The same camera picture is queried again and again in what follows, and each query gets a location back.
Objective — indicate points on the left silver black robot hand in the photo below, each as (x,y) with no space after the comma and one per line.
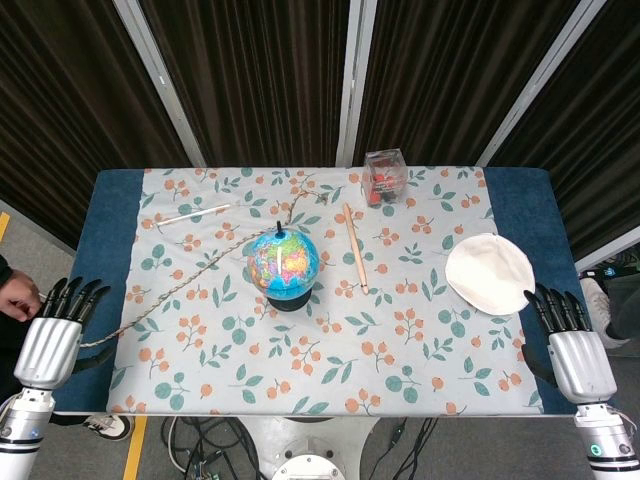
(47,350)

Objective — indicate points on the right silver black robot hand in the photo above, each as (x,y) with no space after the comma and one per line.
(580,365)

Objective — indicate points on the small blue desk globe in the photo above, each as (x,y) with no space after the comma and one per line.
(282,262)

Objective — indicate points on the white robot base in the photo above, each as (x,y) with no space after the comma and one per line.
(307,450)

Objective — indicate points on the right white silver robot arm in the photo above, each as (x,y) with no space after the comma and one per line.
(605,440)

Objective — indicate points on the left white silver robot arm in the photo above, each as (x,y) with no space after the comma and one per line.
(22,430)

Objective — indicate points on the bystander bare hand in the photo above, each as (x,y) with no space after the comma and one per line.
(20,295)

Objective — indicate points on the bystander dark trouser leg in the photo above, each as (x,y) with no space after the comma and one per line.
(627,305)

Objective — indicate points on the white black sneaker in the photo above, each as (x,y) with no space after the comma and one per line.
(110,427)

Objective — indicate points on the dark blue table mat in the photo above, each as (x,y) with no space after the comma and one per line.
(110,240)

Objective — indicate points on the clear plastic straw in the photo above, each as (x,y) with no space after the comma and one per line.
(195,215)

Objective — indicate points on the floral leaf berry tablecloth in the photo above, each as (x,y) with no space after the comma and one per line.
(350,350)

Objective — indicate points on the dark pleated curtain panel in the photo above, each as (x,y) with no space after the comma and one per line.
(435,75)
(250,75)
(600,125)
(65,100)

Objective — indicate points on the wooden stick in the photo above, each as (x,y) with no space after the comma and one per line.
(355,247)

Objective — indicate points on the clear plastic box red pieces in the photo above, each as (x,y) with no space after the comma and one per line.
(384,177)

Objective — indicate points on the grey partition post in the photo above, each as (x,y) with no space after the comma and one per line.
(160,85)
(535,85)
(352,85)

